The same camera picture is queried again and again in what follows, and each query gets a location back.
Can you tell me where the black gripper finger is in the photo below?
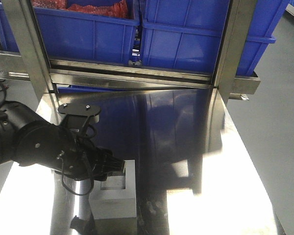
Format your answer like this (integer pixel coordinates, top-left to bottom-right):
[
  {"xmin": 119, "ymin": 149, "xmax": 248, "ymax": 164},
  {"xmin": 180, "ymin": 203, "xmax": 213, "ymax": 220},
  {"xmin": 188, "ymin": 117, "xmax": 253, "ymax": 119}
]
[{"xmin": 108, "ymin": 159, "xmax": 125, "ymax": 174}]

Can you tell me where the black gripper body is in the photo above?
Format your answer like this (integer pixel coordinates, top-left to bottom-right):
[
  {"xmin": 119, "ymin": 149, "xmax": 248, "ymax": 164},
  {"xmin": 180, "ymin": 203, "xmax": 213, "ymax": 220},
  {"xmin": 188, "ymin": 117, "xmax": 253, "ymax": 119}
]
[{"xmin": 52, "ymin": 125, "xmax": 113, "ymax": 181}]

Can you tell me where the gray hollow square base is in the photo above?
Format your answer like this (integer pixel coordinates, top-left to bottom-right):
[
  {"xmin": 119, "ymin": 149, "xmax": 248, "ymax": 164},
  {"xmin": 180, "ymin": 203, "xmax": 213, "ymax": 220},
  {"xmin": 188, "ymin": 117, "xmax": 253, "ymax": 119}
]
[{"xmin": 89, "ymin": 160, "xmax": 137, "ymax": 219}]

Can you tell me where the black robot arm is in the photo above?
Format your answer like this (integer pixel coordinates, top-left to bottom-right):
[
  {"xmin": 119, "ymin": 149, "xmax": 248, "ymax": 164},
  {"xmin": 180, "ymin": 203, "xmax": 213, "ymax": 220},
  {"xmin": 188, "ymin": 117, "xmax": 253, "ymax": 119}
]
[{"xmin": 0, "ymin": 101, "xmax": 125, "ymax": 181}]

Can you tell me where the blue bin with red contents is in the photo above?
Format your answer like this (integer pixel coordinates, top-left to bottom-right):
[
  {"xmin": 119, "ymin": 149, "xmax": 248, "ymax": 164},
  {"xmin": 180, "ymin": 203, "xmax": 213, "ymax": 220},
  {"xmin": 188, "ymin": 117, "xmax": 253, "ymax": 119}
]
[{"xmin": 34, "ymin": 0, "xmax": 140, "ymax": 65}]

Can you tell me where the blue bin far left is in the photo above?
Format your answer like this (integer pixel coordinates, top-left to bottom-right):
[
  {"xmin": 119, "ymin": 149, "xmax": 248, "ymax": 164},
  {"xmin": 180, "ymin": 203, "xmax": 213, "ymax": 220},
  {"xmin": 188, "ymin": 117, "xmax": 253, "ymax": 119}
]
[{"xmin": 0, "ymin": 1, "xmax": 19, "ymax": 52}]

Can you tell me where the blue bin right on rack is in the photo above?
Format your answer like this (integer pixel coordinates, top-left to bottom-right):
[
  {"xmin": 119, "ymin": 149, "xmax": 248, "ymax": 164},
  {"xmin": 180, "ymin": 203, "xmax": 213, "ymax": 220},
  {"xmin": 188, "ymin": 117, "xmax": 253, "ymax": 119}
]
[{"xmin": 139, "ymin": 0, "xmax": 288, "ymax": 76}]

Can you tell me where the red mesh bag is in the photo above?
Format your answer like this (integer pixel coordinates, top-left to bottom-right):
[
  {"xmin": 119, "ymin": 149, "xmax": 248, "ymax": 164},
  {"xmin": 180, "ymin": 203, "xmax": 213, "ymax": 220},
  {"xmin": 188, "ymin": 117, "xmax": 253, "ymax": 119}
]
[{"xmin": 31, "ymin": 0, "xmax": 128, "ymax": 19}]

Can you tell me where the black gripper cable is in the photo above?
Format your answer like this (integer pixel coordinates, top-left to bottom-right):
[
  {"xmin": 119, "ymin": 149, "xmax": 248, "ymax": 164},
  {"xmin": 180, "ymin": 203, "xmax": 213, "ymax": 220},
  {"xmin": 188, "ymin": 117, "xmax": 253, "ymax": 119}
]
[{"xmin": 56, "ymin": 123, "xmax": 98, "ymax": 196}]

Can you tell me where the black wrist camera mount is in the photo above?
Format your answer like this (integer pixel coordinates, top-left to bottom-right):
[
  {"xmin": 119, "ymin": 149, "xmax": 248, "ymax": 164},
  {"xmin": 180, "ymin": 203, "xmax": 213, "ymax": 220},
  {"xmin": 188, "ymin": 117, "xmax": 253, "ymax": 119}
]
[{"xmin": 57, "ymin": 103, "xmax": 101, "ymax": 139}]

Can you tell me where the stainless steel rack frame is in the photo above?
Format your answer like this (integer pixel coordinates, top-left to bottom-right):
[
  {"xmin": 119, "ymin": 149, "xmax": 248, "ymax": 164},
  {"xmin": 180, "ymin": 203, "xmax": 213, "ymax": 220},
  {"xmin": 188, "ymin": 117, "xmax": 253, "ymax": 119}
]
[{"xmin": 0, "ymin": 0, "xmax": 260, "ymax": 103}]

